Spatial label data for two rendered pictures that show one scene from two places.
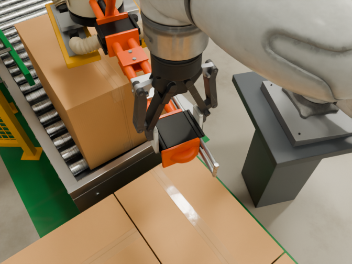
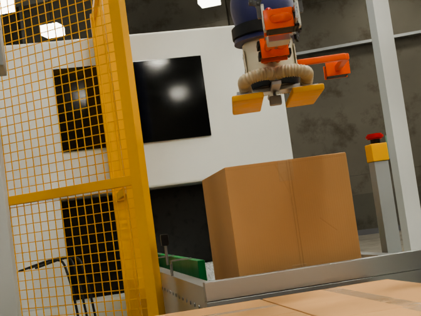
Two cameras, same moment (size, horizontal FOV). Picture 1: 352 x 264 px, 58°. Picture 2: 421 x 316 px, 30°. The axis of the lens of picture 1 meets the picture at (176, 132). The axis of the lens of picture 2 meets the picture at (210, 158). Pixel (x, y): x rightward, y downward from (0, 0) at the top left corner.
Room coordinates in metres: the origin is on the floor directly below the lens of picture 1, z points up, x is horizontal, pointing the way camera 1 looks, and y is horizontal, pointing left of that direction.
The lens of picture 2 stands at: (-1.54, -0.66, 0.79)
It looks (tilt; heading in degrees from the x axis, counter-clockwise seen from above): 4 degrees up; 26
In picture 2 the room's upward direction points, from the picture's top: 8 degrees counter-clockwise
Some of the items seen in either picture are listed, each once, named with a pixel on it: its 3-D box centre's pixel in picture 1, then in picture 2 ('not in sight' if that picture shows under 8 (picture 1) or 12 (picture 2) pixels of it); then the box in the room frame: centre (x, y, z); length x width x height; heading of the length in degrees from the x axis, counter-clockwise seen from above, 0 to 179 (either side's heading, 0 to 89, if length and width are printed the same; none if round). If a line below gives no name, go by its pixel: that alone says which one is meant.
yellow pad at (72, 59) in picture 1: (69, 25); (246, 100); (0.87, 0.33, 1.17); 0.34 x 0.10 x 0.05; 24
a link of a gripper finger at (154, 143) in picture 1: (154, 136); (263, 18); (0.35, 0.04, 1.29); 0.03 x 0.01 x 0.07; 23
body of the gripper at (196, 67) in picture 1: (176, 68); not in sight; (0.36, 0.00, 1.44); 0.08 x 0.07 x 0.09; 113
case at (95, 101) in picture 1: (94, 79); (274, 223); (1.06, 0.38, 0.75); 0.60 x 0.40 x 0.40; 34
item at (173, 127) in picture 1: (172, 137); (277, 21); (0.35, 0.01, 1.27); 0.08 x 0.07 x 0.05; 24
